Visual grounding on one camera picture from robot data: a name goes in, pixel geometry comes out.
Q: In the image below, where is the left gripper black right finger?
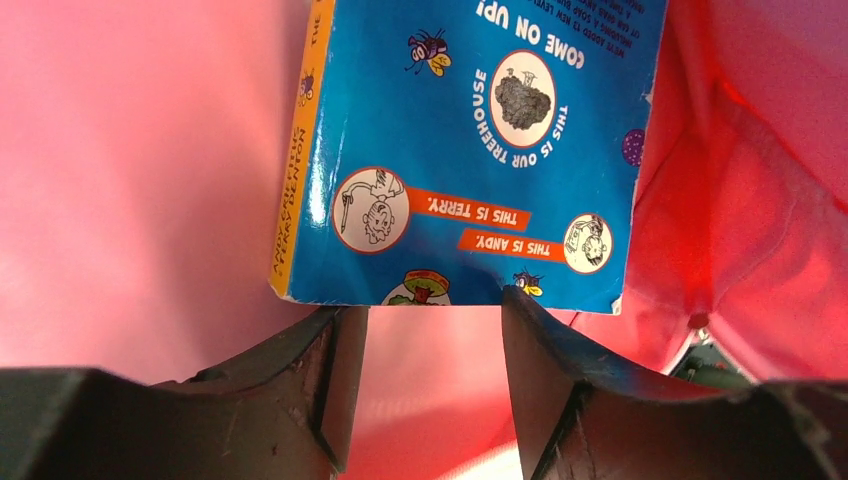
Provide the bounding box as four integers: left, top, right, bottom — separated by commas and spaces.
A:
501, 286, 847, 479

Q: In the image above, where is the blue paperback book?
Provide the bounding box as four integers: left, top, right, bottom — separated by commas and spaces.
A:
269, 0, 667, 315

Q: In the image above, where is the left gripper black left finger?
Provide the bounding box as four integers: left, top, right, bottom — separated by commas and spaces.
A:
1, 307, 368, 479

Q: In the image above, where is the pink student backpack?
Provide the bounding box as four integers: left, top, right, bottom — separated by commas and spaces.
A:
1, 1, 847, 479

